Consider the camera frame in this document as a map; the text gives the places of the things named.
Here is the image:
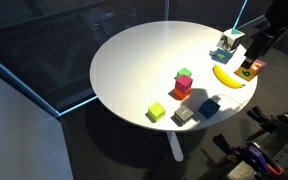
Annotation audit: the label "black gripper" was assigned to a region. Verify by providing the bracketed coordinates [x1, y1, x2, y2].
[241, 26, 288, 70]

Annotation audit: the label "pink block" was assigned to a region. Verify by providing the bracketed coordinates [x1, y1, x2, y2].
[175, 74, 194, 94]

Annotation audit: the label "blue block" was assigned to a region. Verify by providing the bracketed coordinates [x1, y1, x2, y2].
[198, 98, 221, 120]

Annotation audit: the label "green block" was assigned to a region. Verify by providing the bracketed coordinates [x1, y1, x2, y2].
[176, 67, 193, 80]

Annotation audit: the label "orange block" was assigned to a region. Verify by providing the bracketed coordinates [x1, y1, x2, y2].
[172, 87, 192, 101]

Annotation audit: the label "grey block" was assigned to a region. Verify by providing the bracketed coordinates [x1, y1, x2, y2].
[173, 104, 194, 127]

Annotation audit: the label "yellow-green block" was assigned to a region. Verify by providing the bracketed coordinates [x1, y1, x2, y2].
[147, 102, 167, 123]

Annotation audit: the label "purple orange number six cube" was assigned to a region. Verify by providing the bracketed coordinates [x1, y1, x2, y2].
[234, 58, 267, 82]

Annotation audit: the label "blue number four cube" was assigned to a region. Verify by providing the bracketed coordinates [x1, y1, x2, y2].
[211, 48, 236, 65]

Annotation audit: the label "yellow banana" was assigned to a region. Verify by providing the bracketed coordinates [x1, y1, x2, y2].
[212, 64, 246, 90]

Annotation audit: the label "white zebra picture cube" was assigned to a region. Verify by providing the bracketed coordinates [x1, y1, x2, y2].
[216, 28, 246, 54]

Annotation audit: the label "black purple spring clamp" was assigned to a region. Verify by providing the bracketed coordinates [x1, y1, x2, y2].
[246, 105, 288, 141]

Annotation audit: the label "purple spring clamp orange tips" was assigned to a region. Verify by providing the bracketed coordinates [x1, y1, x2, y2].
[212, 134, 284, 177]

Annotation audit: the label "white table leg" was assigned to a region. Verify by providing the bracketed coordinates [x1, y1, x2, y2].
[166, 131, 185, 163]

